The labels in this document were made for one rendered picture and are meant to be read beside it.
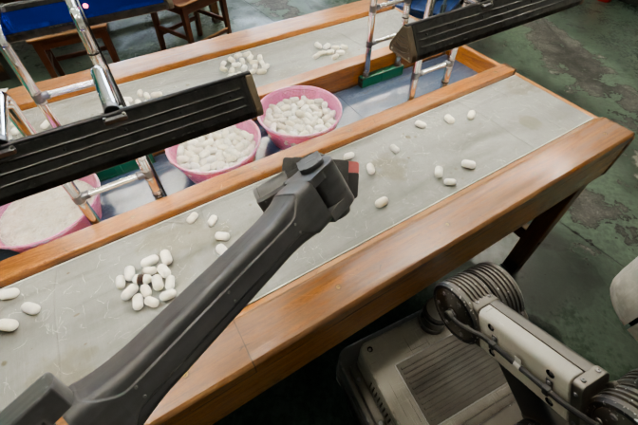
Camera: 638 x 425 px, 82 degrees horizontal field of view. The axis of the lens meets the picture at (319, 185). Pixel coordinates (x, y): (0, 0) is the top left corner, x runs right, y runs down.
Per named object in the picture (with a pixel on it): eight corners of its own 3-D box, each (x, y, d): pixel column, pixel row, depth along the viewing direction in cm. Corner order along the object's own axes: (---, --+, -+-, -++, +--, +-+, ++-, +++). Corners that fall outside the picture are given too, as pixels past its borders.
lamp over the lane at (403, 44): (583, 5, 101) (597, -25, 96) (410, 64, 79) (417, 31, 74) (556, -5, 106) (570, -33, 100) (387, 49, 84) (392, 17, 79)
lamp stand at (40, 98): (156, 162, 111) (87, 11, 78) (84, 187, 104) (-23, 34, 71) (140, 128, 122) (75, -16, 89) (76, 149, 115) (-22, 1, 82)
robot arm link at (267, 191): (354, 212, 50) (323, 158, 47) (282, 254, 50) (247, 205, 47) (336, 185, 61) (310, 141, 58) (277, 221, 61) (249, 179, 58)
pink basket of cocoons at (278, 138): (356, 141, 118) (359, 117, 111) (283, 172, 109) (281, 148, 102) (314, 101, 133) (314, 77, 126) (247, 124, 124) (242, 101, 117)
